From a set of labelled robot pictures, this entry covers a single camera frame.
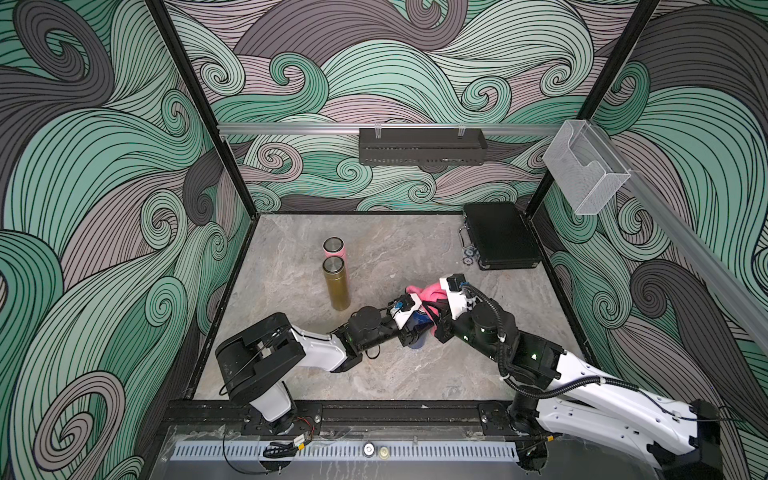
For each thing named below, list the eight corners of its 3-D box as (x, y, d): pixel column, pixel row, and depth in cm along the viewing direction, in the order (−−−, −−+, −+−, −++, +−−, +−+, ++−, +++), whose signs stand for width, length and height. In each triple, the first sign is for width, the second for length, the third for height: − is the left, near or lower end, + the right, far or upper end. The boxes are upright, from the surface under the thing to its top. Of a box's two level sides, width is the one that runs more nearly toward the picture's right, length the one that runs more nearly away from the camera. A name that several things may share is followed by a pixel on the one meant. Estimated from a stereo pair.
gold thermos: (331, 310, 95) (321, 272, 78) (333, 295, 99) (323, 256, 82) (349, 310, 95) (343, 272, 78) (350, 295, 99) (345, 256, 82)
